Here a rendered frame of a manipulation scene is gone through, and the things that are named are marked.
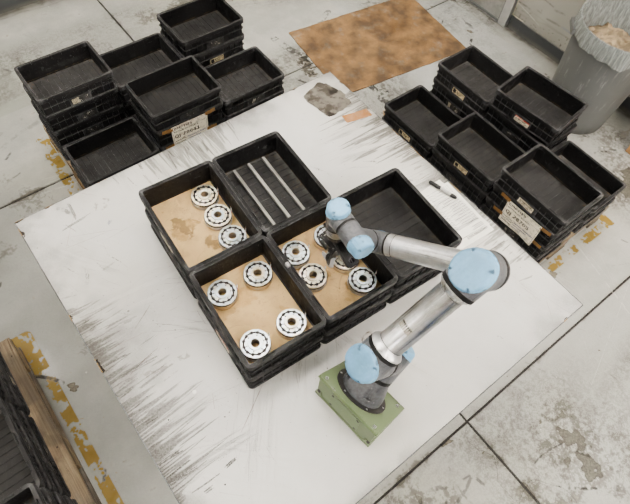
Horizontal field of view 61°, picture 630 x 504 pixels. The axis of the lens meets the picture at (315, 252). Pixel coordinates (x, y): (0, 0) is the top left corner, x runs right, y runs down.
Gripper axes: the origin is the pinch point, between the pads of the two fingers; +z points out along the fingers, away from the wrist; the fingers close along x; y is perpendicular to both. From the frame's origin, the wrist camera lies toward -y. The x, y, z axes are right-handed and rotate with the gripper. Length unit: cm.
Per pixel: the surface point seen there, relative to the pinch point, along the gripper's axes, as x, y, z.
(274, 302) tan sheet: 27.2, -0.3, -0.3
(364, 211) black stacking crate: -23.0, 14.4, 3.9
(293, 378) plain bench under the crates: 34.7, -23.4, 12.1
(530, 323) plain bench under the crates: -52, -54, 19
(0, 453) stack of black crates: 137, 19, 36
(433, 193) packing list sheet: -61, 13, 20
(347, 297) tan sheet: 4.5, -12.4, 1.5
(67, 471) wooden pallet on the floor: 126, 8, 61
